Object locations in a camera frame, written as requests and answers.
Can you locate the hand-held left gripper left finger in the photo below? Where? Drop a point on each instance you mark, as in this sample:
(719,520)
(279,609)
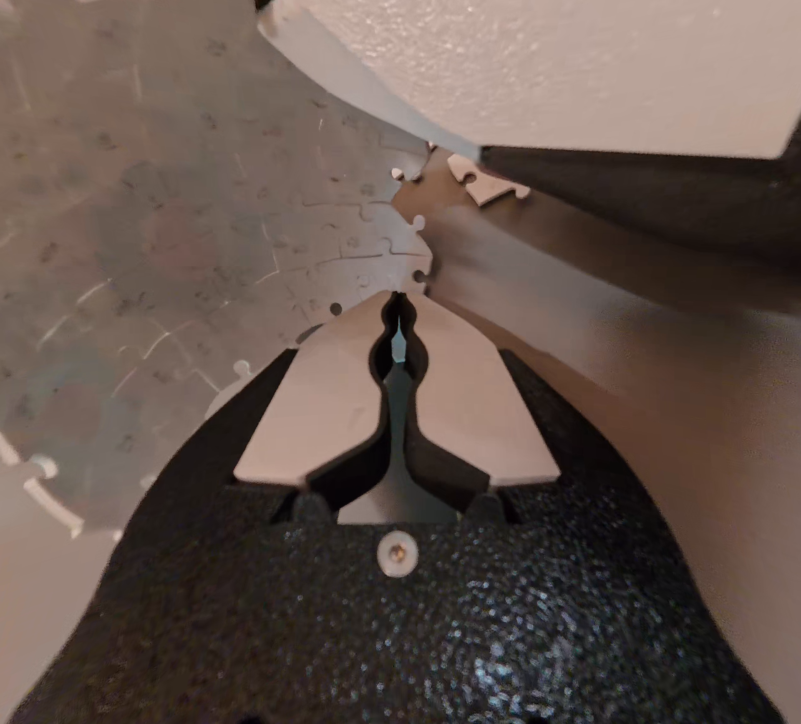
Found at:
(313,411)

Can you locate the partly built puzzle ball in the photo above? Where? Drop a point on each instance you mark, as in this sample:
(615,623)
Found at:
(156,204)

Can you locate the white puzzle piece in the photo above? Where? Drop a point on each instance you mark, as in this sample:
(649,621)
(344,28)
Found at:
(488,182)

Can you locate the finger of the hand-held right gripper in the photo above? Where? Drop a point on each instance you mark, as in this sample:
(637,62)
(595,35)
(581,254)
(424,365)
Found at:
(563,60)

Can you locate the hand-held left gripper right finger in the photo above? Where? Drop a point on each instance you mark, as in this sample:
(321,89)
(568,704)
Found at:
(482,417)

